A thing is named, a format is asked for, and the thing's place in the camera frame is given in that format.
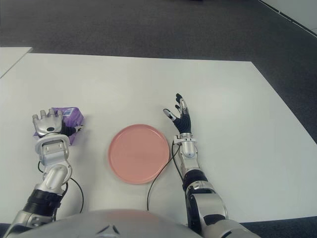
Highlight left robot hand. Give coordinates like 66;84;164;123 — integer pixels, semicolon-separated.
32;108;84;137

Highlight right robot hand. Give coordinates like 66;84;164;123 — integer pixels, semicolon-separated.
162;93;193;134

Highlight purple tissue paper pack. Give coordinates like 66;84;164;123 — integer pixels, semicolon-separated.
33;106;86;146

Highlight pink round plate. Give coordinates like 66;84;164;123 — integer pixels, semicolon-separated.
108;123;171;185

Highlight white side table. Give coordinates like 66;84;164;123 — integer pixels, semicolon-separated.
0;47;33;79

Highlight silver robot torso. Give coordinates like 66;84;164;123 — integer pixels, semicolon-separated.
14;209;199;238

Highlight white floor edge strip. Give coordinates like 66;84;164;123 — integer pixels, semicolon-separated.
257;0;317;38

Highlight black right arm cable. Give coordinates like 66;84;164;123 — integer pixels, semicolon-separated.
146;141;186;211

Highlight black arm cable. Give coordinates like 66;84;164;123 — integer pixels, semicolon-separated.
37;161;84;214
146;141;186;211

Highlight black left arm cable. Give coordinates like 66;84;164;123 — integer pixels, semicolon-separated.
37;161;84;214

